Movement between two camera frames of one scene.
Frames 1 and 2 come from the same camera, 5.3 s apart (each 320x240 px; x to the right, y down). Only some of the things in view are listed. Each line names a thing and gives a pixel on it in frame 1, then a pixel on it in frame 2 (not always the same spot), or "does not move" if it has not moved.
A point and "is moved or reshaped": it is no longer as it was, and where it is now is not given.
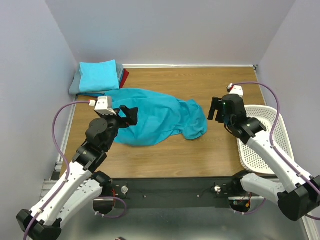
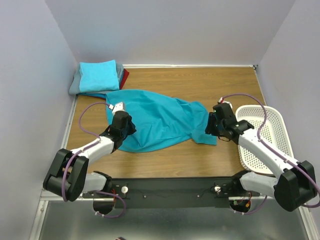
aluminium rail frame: (265, 222) does not move
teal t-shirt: (158, 117) is moved or reshaped
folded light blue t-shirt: (97, 76) does not move
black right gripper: (216, 103) -> (209, 128)
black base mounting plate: (173, 192) does not move
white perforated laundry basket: (268, 118) does not move
